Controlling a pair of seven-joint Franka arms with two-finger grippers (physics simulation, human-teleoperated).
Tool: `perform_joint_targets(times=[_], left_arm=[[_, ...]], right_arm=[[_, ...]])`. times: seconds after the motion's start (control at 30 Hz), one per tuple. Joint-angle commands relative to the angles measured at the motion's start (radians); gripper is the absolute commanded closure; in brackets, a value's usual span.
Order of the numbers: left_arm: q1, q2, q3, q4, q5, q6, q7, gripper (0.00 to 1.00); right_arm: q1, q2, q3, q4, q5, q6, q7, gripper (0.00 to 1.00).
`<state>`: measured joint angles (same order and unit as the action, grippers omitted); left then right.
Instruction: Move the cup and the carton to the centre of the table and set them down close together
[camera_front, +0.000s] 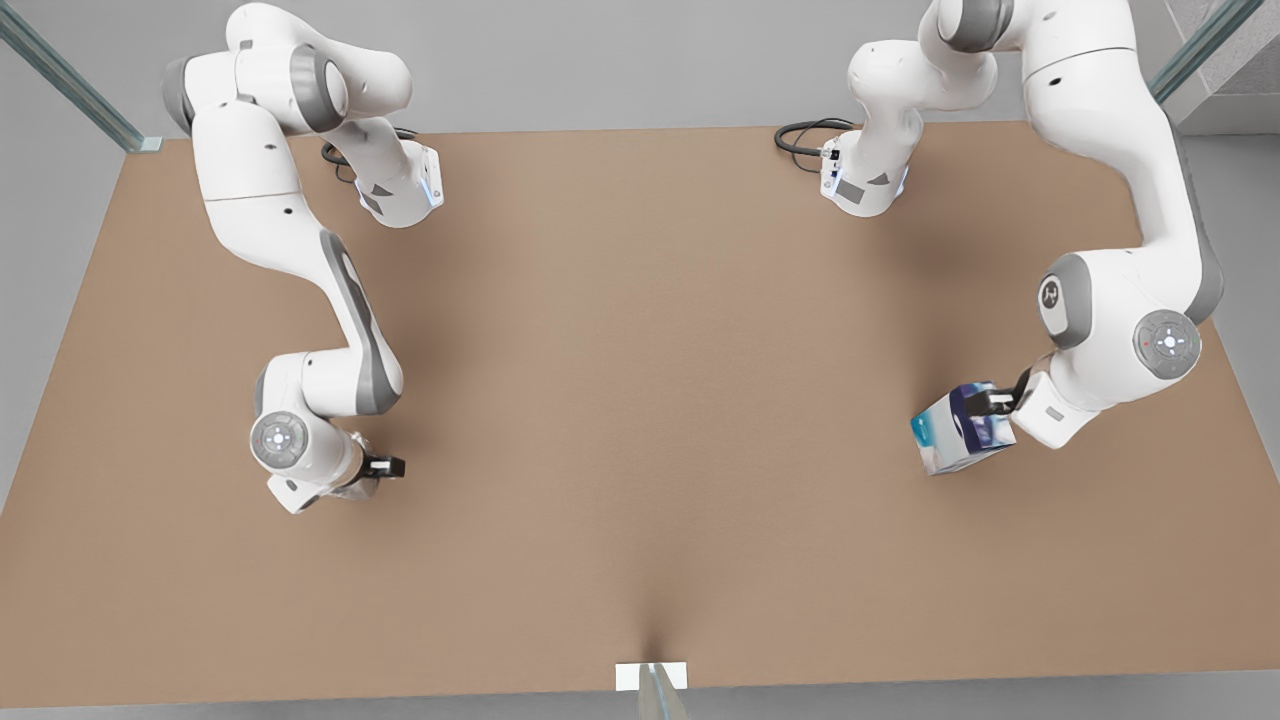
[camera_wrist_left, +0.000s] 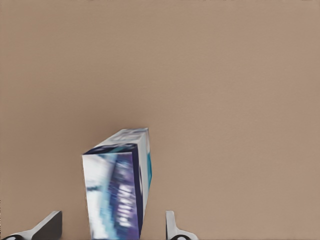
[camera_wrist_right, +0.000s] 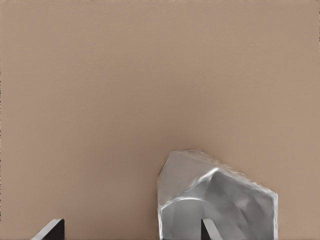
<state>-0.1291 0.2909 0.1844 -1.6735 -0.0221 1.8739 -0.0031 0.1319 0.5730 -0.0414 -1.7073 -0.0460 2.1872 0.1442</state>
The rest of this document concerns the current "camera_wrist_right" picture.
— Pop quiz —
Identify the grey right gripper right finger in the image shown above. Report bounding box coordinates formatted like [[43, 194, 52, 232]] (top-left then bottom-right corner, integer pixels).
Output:
[[201, 218, 222, 240]]

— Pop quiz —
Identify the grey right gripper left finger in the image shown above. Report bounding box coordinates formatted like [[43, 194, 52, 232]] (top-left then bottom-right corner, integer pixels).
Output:
[[31, 218, 65, 240]]

